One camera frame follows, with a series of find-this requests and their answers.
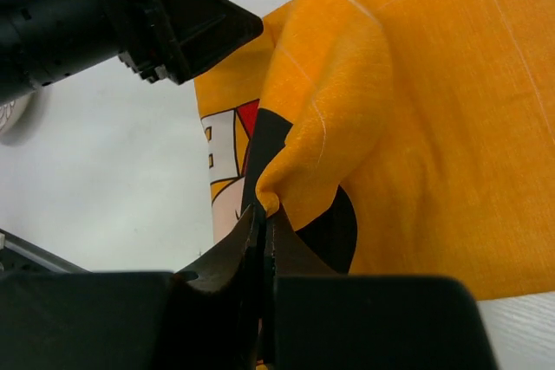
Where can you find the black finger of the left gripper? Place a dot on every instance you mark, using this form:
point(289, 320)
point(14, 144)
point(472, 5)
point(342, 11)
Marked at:
point(205, 32)

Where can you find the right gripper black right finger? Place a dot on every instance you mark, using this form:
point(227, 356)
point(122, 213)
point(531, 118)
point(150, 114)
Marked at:
point(315, 318)

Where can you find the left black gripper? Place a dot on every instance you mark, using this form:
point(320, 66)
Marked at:
point(46, 41)

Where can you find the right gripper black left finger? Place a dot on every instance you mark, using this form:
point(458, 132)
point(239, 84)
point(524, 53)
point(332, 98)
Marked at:
point(201, 317)

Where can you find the yellow cartoon cloth napkin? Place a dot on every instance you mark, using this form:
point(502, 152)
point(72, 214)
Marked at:
point(400, 136)

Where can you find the floral patterned plate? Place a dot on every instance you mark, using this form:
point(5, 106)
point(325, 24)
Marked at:
point(27, 114)

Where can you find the metal table rail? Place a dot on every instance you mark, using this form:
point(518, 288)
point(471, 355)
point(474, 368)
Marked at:
point(19, 255)

